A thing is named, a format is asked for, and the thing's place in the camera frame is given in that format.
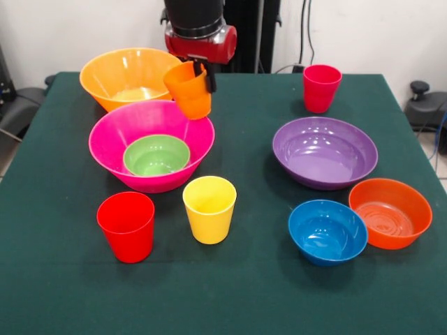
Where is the black cable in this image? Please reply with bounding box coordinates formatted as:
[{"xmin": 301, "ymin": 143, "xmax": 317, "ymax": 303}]
[
  {"xmin": 298, "ymin": 0, "xmax": 308, "ymax": 66},
  {"xmin": 307, "ymin": 0, "xmax": 316, "ymax": 67}
]

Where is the blue bowl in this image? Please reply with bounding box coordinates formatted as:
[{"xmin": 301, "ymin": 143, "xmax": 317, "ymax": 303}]
[{"xmin": 288, "ymin": 199, "xmax": 369, "ymax": 267}]

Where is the purple bowl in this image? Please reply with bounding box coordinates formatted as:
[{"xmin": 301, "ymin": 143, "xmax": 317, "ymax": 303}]
[{"xmin": 272, "ymin": 117, "xmax": 379, "ymax": 191}]

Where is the black machine base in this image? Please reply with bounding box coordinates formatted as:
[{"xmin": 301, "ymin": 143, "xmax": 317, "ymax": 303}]
[
  {"xmin": 404, "ymin": 80, "xmax": 447, "ymax": 132},
  {"xmin": 0, "ymin": 43, "xmax": 57, "ymax": 140}
]

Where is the stack of green bowls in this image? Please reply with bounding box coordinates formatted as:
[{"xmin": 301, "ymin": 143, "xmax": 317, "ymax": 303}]
[{"xmin": 122, "ymin": 134, "xmax": 191, "ymax": 177}]

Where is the large orange bowl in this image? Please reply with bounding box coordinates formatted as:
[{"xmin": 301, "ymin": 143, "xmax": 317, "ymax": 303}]
[{"xmin": 79, "ymin": 47, "xmax": 184, "ymax": 112}]

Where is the dark green table cloth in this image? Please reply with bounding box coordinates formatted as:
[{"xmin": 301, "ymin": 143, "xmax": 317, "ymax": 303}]
[{"xmin": 0, "ymin": 71, "xmax": 447, "ymax": 335}]

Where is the yellow cup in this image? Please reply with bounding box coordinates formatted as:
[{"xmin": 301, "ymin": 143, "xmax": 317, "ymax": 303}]
[{"xmin": 182, "ymin": 175, "xmax": 237, "ymax": 245}]

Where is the red cup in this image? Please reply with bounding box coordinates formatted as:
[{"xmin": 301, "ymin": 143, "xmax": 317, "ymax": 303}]
[{"xmin": 96, "ymin": 191, "xmax": 156, "ymax": 264}]

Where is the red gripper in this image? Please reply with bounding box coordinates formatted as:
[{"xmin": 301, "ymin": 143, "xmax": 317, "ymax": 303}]
[{"xmin": 164, "ymin": 23, "xmax": 238, "ymax": 95}]

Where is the crimson cup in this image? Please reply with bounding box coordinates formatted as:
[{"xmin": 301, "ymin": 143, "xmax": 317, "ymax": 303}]
[{"xmin": 302, "ymin": 64, "xmax": 343, "ymax": 114}]

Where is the orange cup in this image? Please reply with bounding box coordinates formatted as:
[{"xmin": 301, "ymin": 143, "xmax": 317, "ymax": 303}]
[
  {"xmin": 163, "ymin": 61, "xmax": 213, "ymax": 105},
  {"xmin": 177, "ymin": 92, "xmax": 213, "ymax": 121}
]

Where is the large pink bowl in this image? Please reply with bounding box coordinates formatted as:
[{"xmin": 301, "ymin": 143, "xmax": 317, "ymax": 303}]
[{"xmin": 87, "ymin": 99, "xmax": 216, "ymax": 194}]

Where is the orange-red bowl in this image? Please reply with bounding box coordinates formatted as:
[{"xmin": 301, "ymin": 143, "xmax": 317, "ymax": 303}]
[{"xmin": 348, "ymin": 178, "xmax": 434, "ymax": 251}]

